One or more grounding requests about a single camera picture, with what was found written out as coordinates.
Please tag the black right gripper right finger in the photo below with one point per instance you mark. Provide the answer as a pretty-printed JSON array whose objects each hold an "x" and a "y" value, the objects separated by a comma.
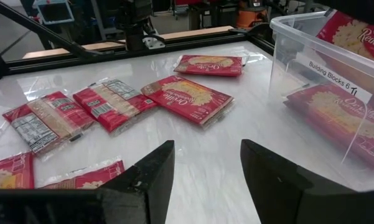
[{"x": 283, "y": 199}]

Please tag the light wooden table board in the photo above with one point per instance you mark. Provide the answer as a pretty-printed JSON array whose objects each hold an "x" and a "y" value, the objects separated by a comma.
[{"x": 199, "y": 32}]

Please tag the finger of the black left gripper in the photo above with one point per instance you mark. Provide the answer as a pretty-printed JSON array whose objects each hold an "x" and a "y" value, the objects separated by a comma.
[{"x": 361, "y": 7}]

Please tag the orange shop vacuum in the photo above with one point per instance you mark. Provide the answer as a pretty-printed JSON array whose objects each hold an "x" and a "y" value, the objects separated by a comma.
[{"x": 250, "y": 18}]

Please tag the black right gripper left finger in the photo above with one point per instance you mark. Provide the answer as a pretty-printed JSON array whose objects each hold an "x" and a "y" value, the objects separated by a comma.
[{"x": 149, "y": 186}]

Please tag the clear plastic storage bin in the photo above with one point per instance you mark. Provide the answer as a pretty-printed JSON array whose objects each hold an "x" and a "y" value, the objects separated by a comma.
[{"x": 330, "y": 75}]

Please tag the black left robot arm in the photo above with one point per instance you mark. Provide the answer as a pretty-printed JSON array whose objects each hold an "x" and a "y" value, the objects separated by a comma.
[{"x": 133, "y": 18}]

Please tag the black aluminium table frame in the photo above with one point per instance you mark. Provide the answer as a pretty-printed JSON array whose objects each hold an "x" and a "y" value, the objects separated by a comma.
[{"x": 174, "y": 46}]

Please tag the light blue framed screen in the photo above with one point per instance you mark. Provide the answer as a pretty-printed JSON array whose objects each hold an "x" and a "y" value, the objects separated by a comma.
[{"x": 54, "y": 12}]

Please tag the red popcorn bag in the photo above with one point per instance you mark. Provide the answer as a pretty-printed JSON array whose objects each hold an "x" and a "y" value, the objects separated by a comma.
[
  {"x": 189, "y": 99},
  {"x": 354, "y": 37},
  {"x": 90, "y": 179},
  {"x": 46, "y": 121},
  {"x": 9, "y": 174},
  {"x": 336, "y": 124},
  {"x": 210, "y": 65},
  {"x": 112, "y": 105}
]

